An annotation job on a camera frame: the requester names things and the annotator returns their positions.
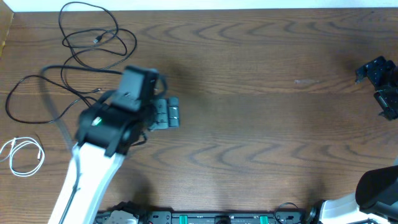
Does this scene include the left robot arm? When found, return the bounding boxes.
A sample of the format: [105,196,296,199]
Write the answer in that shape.
[49,65,180,223]

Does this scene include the long black usb cable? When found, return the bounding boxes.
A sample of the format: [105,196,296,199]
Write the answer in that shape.
[58,1,138,95]

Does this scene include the white usb cable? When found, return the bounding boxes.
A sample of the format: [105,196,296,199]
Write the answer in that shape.
[0,136,46,178]

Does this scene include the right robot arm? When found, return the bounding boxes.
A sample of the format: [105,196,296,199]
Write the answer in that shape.
[304,56,397,224]

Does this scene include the short black usb cable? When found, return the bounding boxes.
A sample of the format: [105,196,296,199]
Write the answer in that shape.
[4,74,100,125]

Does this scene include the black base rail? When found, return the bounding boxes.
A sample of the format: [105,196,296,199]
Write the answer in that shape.
[93,202,306,224]

